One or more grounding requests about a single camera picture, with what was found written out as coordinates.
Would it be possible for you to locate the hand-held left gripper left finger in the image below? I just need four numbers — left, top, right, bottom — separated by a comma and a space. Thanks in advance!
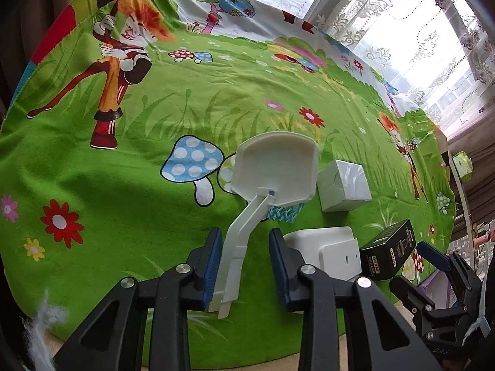
52, 227, 224, 371

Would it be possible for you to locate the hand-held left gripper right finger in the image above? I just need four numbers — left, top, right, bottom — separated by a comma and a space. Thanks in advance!
269, 227, 445, 371

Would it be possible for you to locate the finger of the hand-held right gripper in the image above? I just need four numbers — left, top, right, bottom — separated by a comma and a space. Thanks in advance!
417, 241, 482, 306
389, 276, 436, 319

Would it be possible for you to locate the small black box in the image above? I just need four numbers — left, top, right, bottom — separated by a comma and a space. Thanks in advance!
359, 218, 417, 282

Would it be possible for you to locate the white plastic scoop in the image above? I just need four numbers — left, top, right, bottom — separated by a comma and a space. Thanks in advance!
209, 130, 320, 319

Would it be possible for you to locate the white rounded box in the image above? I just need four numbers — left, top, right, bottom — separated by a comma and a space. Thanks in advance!
284, 227, 362, 283

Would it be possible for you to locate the light blue zigzag brush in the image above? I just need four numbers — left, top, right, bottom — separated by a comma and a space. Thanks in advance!
267, 206, 302, 225

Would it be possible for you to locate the small flat white box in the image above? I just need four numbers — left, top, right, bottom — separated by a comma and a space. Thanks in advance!
318, 238, 362, 281

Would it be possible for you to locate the brown curtain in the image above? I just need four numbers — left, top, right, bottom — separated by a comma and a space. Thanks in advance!
445, 120, 495, 240
0, 0, 105, 113

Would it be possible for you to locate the green tissue box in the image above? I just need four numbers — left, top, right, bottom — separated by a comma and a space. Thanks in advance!
452, 151, 473, 181

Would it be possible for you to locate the small white green box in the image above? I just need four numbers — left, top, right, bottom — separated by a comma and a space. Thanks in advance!
317, 159, 372, 212

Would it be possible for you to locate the green cartoon printed cloth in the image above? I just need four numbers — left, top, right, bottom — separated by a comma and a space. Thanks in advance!
0, 0, 459, 368

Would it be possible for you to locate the white fluff tuft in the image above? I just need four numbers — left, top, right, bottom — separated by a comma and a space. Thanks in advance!
23, 290, 70, 371

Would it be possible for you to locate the white lace curtain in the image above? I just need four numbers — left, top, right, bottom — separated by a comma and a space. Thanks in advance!
151, 0, 495, 132

